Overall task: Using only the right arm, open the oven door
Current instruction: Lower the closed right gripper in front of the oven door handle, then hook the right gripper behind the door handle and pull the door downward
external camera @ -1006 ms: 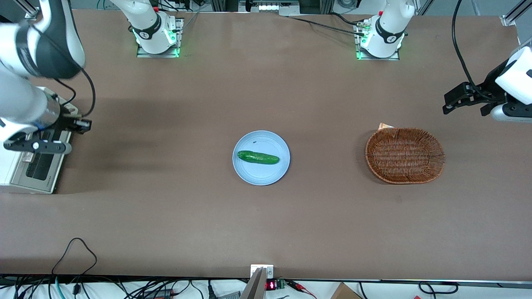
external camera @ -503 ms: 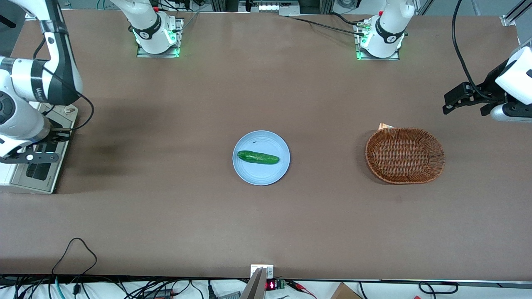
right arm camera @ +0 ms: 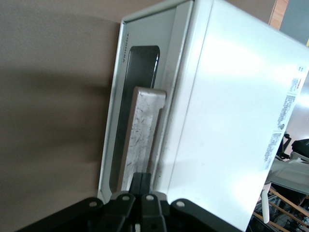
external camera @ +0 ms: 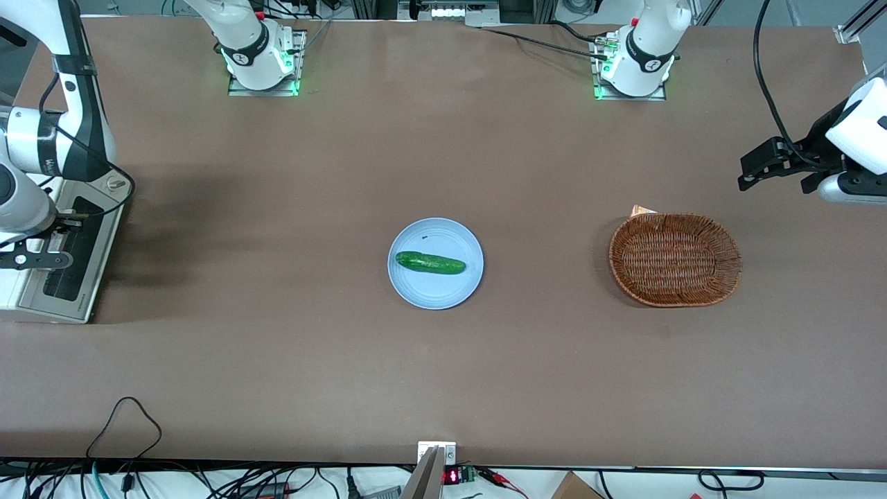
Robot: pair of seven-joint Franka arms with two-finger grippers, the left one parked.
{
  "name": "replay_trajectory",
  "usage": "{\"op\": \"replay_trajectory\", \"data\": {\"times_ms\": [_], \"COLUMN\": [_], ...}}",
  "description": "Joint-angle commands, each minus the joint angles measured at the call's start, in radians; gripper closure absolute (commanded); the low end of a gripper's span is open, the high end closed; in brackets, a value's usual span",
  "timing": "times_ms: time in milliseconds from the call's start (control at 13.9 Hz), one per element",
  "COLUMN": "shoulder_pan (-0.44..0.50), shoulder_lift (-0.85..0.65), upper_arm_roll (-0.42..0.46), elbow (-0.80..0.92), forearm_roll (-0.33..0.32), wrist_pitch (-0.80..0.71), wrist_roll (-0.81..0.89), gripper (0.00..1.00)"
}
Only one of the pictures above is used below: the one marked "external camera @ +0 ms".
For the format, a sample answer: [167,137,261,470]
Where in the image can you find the white toaster oven body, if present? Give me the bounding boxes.
[0,173,134,325]

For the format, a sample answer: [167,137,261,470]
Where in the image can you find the white bracket with aluminium bar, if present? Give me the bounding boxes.
[402,441,457,499]

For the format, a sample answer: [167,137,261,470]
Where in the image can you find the black cable to arm base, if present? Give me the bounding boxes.
[478,21,612,62]

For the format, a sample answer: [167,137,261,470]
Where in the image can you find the black looped thin cable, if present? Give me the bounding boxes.
[86,396,164,462]

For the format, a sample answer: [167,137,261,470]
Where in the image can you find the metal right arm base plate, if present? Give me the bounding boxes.
[227,29,308,98]

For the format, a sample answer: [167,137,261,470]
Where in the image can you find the silver glass oven door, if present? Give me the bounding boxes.
[17,194,127,325]

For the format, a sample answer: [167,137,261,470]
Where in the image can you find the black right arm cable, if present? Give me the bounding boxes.
[38,73,137,220]

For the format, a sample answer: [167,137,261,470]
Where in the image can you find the light blue round plate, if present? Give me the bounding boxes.
[387,218,484,310]

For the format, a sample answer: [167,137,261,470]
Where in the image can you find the aluminium frame profile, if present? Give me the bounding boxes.
[834,0,887,46]

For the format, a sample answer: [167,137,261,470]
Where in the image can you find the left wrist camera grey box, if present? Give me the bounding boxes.
[816,171,887,206]

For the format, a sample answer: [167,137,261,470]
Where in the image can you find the black coiled cable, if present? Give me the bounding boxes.
[696,469,766,493]

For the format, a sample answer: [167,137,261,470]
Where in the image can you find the brown oval wicker basket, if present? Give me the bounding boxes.
[608,212,744,308]

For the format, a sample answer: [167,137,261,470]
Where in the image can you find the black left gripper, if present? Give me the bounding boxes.
[737,99,852,195]

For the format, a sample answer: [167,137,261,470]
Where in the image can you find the green cucumber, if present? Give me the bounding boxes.
[395,251,467,276]

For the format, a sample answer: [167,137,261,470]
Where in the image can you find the brown cardboard box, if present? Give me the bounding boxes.
[551,471,605,499]

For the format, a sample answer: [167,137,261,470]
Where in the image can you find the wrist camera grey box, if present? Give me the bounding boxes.
[816,171,887,206]
[0,233,74,272]

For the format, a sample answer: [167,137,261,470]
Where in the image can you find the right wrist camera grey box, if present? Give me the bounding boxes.
[0,233,74,272]

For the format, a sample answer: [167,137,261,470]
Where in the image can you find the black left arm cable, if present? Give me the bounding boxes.
[753,0,832,171]

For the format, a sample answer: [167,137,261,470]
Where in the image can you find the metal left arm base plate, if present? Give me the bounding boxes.
[590,35,668,103]

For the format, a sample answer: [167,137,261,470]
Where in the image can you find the red alligator clip lead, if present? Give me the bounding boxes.
[478,469,529,499]

